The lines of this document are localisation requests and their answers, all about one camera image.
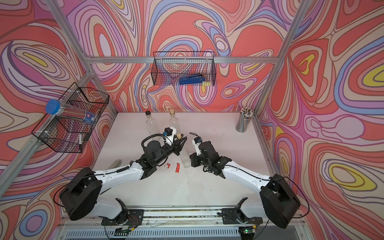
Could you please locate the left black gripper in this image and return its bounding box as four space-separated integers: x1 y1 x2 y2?
153 135 187 168

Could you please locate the clear bottle blue label cork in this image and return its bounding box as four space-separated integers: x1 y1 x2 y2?
174 134 191 168

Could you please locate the clear bottle red label cork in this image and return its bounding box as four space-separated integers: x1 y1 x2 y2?
169 109 181 134

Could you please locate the clear bottle with black cap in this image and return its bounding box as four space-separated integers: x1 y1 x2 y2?
145 111 160 136

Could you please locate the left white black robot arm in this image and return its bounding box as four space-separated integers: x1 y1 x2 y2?
59 136 187 225

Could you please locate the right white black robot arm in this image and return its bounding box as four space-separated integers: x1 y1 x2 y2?
190 140 301 229

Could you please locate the metal cup with pencils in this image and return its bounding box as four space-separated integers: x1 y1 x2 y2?
236 107 255 133

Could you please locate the blue tool in basket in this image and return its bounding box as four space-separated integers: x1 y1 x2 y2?
179 74 205 85

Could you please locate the black marker in basket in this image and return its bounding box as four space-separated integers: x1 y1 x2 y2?
79 134 83 151

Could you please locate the clear tube with blue cap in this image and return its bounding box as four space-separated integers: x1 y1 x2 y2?
46 100 96 125

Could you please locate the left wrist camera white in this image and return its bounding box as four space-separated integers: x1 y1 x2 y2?
163 127 176 147

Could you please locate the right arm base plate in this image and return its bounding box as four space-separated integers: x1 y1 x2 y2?
217 208 263 226

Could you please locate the black wire basket back wall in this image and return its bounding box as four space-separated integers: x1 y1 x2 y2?
151 51 217 87

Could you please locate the black wire basket wall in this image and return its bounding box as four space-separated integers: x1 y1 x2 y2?
151 51 217 87
32 83 110 153

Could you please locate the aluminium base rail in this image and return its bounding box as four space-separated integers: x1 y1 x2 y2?
59 205 304 229

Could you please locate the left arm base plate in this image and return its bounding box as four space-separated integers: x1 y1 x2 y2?
102 209 145 227

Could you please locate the black wire basket left wall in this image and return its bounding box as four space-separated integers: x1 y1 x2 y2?
32 83 110 153

